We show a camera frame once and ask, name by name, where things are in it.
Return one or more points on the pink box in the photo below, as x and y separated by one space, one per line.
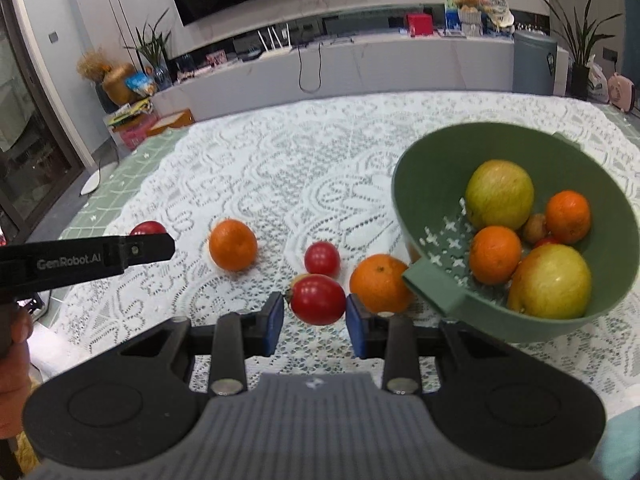
132 134

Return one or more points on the blue snack bag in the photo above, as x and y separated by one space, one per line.
141 84

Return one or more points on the white knitted pot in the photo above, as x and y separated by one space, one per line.
470 24

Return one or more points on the yellow fuzzy blanket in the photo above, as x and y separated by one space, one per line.
22 455

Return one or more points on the red box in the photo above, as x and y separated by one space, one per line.
419 25

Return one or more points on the green plastic colander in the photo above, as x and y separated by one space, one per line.
435 170

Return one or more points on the pink heater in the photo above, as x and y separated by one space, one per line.
621 92

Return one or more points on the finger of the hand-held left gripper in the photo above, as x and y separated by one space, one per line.
147 249

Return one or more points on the person's left hand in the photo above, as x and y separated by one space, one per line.
12 385

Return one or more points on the white round floor device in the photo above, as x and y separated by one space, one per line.
90 182

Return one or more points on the white marble television cabinet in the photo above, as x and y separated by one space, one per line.
375 65

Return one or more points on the small red tomato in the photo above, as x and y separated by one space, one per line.
547 241
148 227
318 299
322 258

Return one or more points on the golden vase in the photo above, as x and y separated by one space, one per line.
119 85

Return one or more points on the orange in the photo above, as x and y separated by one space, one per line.
568 216
232 245
495 255
380 283

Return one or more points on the light teal blanket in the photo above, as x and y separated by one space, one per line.
622 445

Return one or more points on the yellow-green apple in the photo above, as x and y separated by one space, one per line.
550 281
500 194

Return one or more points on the long-leaf plant in black pot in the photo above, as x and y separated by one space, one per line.
580 82

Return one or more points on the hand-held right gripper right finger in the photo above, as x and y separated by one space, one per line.
354 327

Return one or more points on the brown teddy bear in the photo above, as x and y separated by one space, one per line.
469 0

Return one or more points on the pink card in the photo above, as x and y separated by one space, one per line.
215 57

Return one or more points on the white plastic bag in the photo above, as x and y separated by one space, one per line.
598 82

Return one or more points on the green plant in glass vase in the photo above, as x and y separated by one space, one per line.
155 67

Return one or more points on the stack of colourful papers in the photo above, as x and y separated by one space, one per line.
125 112

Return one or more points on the grey trash bin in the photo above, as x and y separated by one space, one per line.
534 62

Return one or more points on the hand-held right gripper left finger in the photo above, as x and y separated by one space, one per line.
274 325

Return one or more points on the glass sliding door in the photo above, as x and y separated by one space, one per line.
30 135

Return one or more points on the green checkered tablecloth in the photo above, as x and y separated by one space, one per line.
110 195

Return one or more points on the dried flowers in dark vase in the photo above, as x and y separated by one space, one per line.
91 65

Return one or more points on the white router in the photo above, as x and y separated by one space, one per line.
275 52

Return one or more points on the white patterned paper fan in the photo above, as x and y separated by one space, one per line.
496 7

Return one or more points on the orange flat box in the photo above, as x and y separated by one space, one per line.
172 121

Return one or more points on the white lace tablecloth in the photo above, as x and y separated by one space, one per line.
275 160

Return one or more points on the black wall outlet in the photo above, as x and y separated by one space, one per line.
610 53

